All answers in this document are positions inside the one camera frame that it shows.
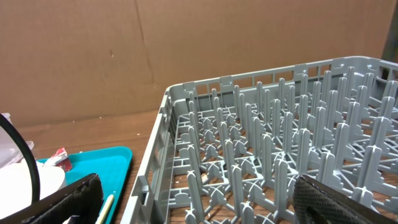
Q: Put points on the yellow plastic spoon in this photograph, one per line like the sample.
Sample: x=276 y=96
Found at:
x=104 y=211

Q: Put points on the brown cardboard backdrop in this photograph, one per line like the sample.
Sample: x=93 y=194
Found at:
x=65 y=60

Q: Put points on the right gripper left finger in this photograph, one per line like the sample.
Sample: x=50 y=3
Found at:
x=82 y=199

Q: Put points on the clear plastic bin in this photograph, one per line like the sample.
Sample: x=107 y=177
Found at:
x=10 y=153

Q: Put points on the medium white plate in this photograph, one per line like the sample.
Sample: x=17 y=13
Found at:
x=16 y=186

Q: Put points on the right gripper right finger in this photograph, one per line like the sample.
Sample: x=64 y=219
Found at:
x=315 y=202

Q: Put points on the teal plastic serving tray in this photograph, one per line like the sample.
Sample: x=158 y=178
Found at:
x=111 y=164

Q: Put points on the grey dishwasher rack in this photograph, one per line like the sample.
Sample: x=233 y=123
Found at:
x=230 y=149

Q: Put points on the red foil snack wrapper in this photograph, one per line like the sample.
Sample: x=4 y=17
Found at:
x=60 y=159

